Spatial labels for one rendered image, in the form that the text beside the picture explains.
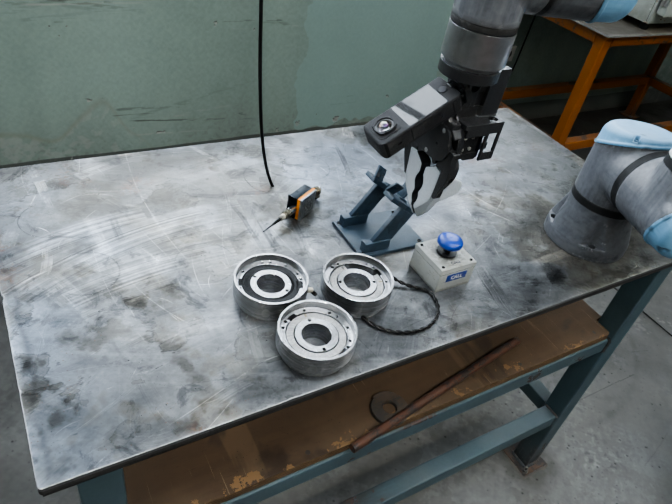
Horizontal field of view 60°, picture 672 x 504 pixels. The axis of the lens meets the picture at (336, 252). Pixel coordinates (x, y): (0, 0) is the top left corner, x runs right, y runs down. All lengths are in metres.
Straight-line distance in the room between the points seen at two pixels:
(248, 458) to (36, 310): 0.39
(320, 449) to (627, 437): 1.24
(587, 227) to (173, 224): 0.70
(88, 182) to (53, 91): 1.29
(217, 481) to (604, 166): 0.79
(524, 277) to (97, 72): 1.74
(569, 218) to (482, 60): 0.50
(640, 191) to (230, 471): 0.76
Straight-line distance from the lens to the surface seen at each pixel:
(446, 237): 0.90
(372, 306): 0.81
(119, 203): 1.01
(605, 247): 1.12
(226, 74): 2.46
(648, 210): 0.98
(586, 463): 1.90
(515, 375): 1.22
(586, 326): 1.40
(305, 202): 0.97
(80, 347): 0.79
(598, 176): 1.07
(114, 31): 2.28
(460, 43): 0.67
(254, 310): 0.79
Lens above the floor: 1.39
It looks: 39 degrees down
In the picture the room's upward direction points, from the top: 12 degrees clockwise
